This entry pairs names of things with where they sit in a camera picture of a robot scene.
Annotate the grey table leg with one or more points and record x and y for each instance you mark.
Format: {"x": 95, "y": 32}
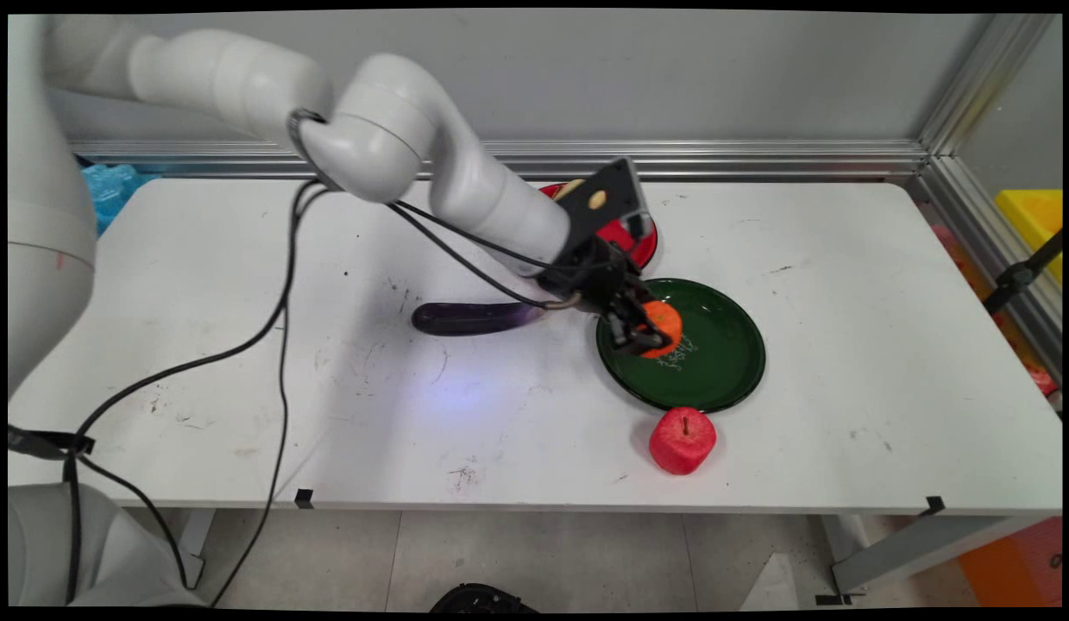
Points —
{"x": 918, "y": 548}

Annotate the tan toy food piece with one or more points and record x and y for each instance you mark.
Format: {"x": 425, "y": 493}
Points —
{"x": 569, "y": 190}

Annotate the blue plastic bag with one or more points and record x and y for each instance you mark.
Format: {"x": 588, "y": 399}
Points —
{"x": 111, "y": 194}

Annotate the red toy apple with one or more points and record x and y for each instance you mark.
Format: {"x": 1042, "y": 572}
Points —
{"x": 682, "y": 442}

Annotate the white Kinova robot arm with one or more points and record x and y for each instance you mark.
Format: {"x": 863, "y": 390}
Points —
{"x": 241, "y": 82}

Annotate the black tape marker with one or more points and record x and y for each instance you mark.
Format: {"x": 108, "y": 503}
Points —
{"x": 304, "y": 498}
{"x": 933, "y": 505}

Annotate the orange box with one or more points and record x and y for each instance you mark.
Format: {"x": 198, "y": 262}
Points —
{"x": 1013, "y": 565}

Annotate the yellow plastic bin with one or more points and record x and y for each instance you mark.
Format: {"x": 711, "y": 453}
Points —
{"x": 1034, "y": 224}

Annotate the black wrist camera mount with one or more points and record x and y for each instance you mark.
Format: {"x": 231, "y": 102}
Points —
{"x": 610, "y": 194}

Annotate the dark green round plate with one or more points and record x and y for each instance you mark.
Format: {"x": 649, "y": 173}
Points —
{"x": 715, "y": 354}

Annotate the black round floor object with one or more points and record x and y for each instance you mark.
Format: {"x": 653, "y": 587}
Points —
{"x": 482, "y": 599}

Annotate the dark purple toy eggplant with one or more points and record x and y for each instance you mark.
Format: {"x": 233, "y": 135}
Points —
{"x": 474, "y": 317}

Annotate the red round plate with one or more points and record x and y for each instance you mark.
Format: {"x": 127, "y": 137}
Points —
{"x": 622, "y": 237}

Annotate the aluminium frame rail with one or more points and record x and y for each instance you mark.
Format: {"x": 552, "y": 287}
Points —
{"x": 586, "y": 158}
{"x": 987, "y": 185}

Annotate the orange toy fruit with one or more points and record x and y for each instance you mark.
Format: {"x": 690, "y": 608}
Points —
{"x": 668, "y": 321}

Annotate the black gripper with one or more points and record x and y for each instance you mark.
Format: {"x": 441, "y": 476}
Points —
{"x": 594, "y": 276}

